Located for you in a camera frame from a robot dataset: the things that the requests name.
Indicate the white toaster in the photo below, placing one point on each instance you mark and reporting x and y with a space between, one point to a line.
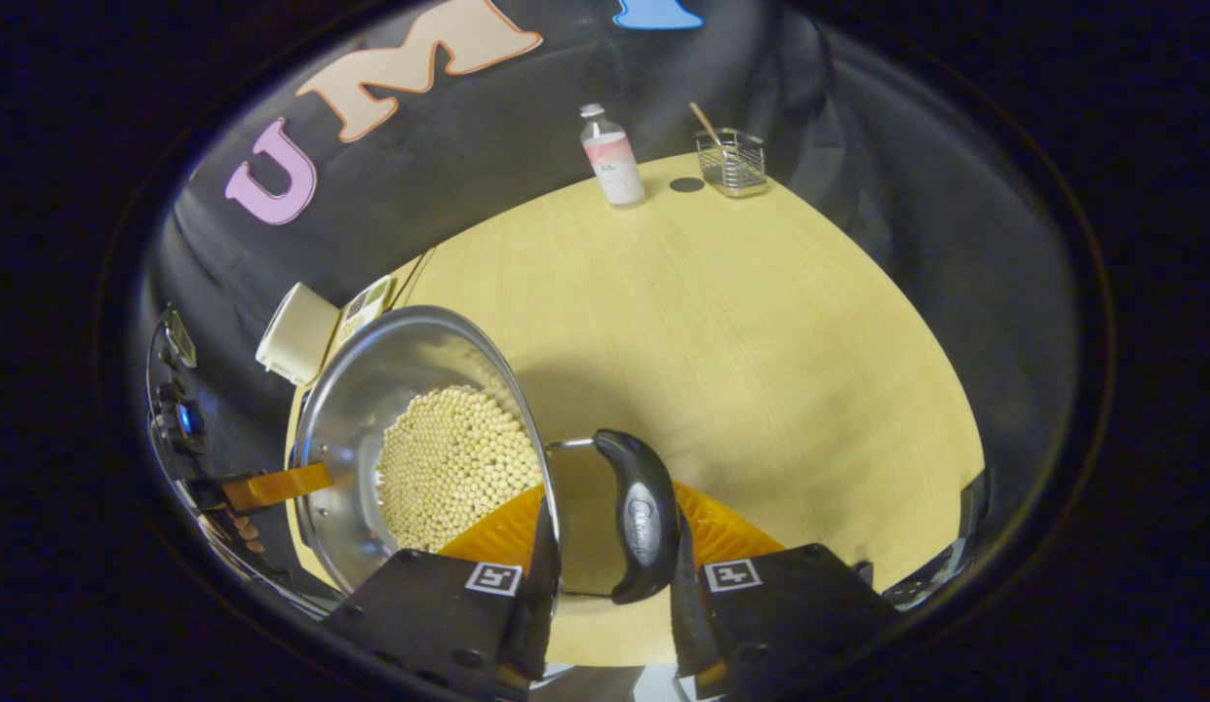
297 331

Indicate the wooden stick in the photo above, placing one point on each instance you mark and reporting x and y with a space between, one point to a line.
707 125

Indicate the small black bottle cap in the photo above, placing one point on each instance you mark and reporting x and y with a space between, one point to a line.
686 184

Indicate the clear bottle with pink label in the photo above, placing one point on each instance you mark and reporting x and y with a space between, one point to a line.
614 166

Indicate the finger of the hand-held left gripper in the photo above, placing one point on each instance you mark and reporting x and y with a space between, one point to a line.
283 485

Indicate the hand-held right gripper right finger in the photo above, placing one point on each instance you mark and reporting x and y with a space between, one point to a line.
692 624

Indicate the black backdrop cloth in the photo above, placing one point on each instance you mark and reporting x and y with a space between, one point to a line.
468 166

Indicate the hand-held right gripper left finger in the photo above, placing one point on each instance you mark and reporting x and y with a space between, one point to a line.
536 604

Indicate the white divided dish of beans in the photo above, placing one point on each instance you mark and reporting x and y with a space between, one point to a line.
363 307

